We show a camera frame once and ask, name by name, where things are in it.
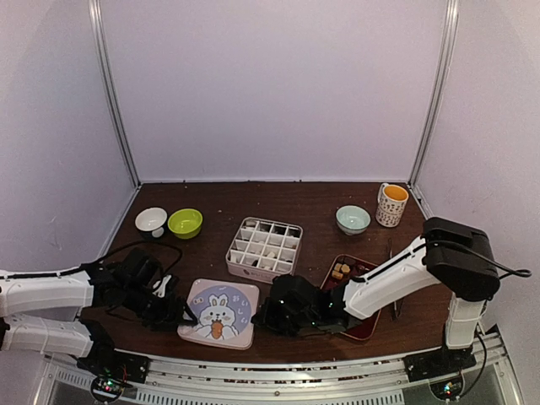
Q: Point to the pink compartment tin box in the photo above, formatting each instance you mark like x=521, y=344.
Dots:
x=263, y=249

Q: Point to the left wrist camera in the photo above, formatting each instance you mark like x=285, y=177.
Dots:
x=162, y=287

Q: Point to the floral mug orange inside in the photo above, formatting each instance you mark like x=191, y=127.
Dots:
x=391, y=202

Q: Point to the metal tongs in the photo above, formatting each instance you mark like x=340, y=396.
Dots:
x=396, y=308

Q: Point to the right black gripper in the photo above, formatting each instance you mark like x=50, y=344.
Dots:
x=266, y=317

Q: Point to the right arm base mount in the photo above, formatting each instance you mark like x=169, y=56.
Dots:
x=442, y=369

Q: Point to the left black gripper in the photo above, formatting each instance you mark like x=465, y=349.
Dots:
x=169, y=316

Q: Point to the lime green bowl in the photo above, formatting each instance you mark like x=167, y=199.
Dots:
x=185, y=223

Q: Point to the black white small bowl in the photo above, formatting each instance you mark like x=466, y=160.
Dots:
x=151, y=223

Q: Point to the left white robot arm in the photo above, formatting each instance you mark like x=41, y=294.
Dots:
x=22, y=294

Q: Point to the bunny picture tin lid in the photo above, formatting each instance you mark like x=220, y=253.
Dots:
x=223, y=312

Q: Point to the pale blue ceramic bowl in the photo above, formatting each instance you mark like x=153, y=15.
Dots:
x=352, y=220

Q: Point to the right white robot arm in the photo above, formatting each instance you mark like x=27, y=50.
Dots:
x=449, y=253

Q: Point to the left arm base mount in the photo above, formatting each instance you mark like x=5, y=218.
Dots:
x=114, y=373

